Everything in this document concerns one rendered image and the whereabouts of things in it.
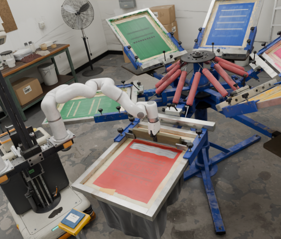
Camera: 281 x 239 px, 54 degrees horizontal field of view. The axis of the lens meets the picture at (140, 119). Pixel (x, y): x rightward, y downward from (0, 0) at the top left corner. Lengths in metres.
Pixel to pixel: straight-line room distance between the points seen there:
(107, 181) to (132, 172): 0.17
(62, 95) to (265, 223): 2.00
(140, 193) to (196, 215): 1.18
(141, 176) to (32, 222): 1.31
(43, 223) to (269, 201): 2.06
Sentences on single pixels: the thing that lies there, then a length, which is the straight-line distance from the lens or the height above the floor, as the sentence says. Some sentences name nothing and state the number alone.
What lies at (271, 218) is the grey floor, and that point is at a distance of 2.81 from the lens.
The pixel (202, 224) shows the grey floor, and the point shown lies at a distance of 2.70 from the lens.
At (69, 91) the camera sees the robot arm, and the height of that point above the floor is 1.49.
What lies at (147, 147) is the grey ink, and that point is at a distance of 1.98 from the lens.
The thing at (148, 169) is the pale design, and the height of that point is 0.96.
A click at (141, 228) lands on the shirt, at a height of 0.66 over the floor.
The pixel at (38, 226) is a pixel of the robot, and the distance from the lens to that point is 2.70.
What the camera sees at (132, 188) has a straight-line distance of 1.71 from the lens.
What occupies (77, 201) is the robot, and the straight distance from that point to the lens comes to 2.74.
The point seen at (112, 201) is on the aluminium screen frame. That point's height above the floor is 0.99.
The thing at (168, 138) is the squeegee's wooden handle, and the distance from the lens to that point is 1.90.
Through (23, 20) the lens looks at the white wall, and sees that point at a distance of 5.79.
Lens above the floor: 2.15
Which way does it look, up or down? 31 degrees down
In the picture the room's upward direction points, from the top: 10 degrees counter-clockwise
